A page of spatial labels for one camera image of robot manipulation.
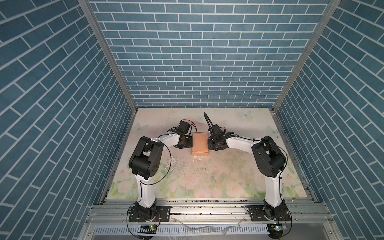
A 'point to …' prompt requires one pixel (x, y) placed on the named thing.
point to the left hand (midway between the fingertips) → (191, 144)
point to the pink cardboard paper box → (200, 144)
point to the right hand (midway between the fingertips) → (208, 144)
